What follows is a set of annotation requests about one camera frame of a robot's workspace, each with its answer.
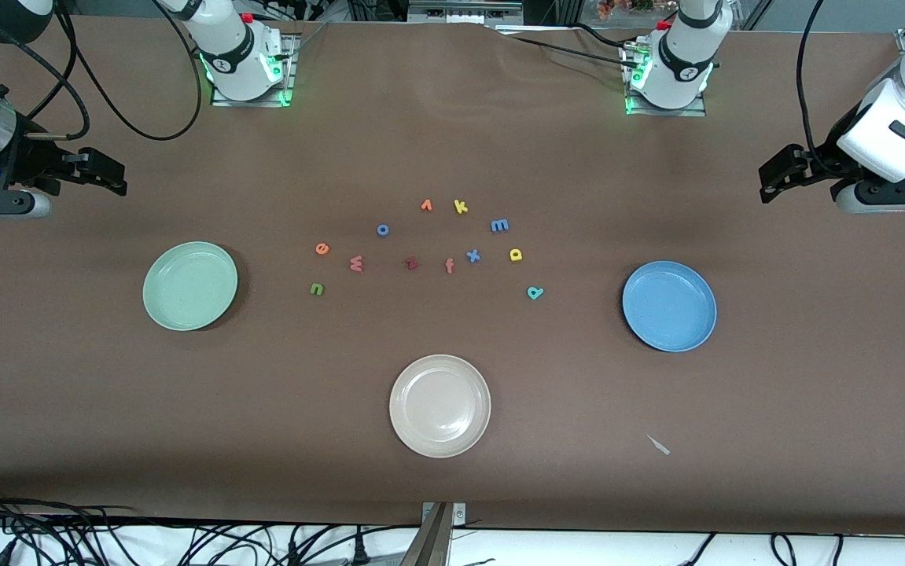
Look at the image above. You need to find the grey metal box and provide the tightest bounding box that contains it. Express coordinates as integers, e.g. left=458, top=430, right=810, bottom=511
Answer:
left=409, top=0, right=524, bottom=24

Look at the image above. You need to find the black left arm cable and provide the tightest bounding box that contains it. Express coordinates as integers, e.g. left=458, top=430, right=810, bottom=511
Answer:
left=795, top=0, right=838, bottom=155

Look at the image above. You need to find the blue plate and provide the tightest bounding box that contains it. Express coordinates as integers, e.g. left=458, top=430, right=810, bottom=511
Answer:
left=622, top=260, right=718, bottom=353

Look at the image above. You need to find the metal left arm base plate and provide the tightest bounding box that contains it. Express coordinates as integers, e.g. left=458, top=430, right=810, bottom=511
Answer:
left=624, top=39, right=709, bottom=118

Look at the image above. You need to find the grey aluminium profile bar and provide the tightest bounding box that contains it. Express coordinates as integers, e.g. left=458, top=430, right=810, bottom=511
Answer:
left=399, top=503, right=451, bottom=566

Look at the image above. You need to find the brown table cover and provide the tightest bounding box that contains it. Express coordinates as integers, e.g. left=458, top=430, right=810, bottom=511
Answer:
left=0, top=14, right=905, bottom=537

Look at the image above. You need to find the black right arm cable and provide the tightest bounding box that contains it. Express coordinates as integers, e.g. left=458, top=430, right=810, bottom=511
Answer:
left=0, top=0, right=203, bottom=142

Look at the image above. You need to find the green plate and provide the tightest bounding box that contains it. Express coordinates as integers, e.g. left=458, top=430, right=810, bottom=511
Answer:
left=142, top=241, right=239, bottom=332

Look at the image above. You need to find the silver metal bracket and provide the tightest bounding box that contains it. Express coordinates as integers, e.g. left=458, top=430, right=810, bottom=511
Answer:
left=421, top=502, right=467, bottom=527

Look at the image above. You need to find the long black table cable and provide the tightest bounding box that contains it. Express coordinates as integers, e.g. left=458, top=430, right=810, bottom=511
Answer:
left=509, top=35, right=646, bottom=72

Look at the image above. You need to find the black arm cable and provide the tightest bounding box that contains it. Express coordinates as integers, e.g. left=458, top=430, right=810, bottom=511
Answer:
left=0, top=0, right=203, bottom=142
left=795, top=0, right=838, bottom=155

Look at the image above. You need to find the beige plate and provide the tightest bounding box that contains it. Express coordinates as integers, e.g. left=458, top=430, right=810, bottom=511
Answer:
left=389, top=355, right=492, bottom=459

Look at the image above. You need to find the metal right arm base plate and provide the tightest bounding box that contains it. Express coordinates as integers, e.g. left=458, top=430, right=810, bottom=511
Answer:
left=210, top=31, right=300, bottom=108

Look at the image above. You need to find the short black table cable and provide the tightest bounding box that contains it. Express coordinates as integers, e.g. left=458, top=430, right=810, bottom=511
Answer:
left=574, top=22, right=630, bottom=52

